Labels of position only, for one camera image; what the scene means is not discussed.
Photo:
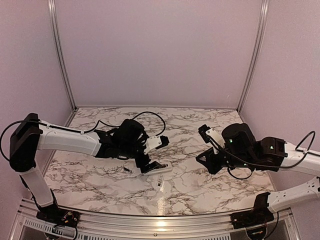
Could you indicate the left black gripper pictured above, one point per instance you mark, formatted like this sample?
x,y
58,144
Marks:
x,y
141,163

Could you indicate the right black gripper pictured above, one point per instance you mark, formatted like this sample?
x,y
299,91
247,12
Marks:
x,y
212,166

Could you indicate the white remote control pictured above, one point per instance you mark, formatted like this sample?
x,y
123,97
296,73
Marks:
x,y
160,168

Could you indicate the white battery cover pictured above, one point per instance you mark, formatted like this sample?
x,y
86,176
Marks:
x,y
160,181

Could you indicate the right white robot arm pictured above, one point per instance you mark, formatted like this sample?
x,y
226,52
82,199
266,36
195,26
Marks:
x,y
237,147

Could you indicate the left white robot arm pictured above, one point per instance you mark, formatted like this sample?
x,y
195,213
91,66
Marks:
x,y
127,141

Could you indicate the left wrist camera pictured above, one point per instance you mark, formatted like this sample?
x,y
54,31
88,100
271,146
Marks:
x,y
155,142

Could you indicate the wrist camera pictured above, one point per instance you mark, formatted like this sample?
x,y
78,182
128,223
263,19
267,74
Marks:
x,y
209,134
155,142

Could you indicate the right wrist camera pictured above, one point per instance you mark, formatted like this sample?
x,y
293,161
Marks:
x,y
209,134

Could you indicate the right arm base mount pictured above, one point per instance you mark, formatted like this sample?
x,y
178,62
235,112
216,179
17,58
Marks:
x,y
250,218

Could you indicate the front aluminium rail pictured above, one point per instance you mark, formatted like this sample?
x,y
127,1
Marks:
x,y
106,226

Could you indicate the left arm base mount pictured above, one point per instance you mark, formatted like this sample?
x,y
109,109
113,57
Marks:
x,y
61,217

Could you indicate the right aluminium frame post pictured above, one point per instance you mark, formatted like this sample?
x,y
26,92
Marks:
x,y
261,28

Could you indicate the aluminium frame post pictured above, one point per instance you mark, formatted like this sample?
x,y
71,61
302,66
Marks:
x,y
261,28
59,52

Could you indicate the left aluminium frame post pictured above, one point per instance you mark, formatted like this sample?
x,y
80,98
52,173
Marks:
x,y
59,52

